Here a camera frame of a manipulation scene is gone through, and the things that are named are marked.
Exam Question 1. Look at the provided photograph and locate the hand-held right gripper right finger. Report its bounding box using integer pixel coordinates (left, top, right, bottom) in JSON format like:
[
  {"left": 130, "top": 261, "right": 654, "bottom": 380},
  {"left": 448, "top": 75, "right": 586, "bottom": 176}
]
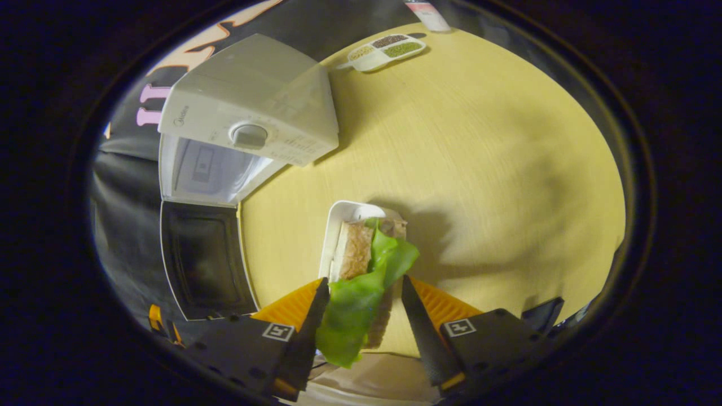
[{"left": 402, "top": 275, "right": 551, "bottom": 392}]

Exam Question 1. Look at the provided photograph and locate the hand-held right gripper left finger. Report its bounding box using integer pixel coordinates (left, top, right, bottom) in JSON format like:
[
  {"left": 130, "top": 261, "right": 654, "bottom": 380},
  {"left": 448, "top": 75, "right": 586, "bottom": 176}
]
[{"left": 186, "top": 277, "right": 331, "bottom": 402}]

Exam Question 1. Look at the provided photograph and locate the lettuce sandwich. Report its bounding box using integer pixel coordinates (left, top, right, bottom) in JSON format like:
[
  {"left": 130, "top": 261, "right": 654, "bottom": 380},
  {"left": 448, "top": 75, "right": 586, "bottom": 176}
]
[{"left": 315, "top": 217, "right": 421, "bottom": 370}]

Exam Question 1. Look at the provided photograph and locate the white microwave oven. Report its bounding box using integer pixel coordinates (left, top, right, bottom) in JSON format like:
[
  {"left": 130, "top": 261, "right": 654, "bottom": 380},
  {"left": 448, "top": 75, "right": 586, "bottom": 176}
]
[{"left": 158, "top": 34, "right": 339, "bottom": 322}]

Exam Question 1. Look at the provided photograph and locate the dark flat object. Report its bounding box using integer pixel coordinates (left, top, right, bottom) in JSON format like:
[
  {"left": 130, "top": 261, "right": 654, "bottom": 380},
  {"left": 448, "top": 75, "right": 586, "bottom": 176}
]
[{"left": 522, "top": 297, "right": 565, "bottom": 334}]

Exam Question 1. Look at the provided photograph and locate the white rectangular tray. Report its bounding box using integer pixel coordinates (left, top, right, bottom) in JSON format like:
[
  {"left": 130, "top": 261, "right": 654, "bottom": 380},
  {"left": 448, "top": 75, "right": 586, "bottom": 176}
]
[{"left": 319, "top": 200, "right": 407, "bottom": 283}]

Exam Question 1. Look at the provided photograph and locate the white divided dish with grains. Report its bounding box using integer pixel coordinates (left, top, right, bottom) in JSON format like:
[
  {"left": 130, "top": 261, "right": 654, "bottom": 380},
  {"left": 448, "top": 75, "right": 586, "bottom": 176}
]
[{"left": 338, "top": 34, "right": 426, "bottom": 73}]

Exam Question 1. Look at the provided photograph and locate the clear bottle with pink label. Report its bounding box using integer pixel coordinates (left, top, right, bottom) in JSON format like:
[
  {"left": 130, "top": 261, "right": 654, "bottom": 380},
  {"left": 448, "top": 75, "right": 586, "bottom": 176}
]
[{"left": 404, "top": 0, "right": 452, "bottom": 33}]

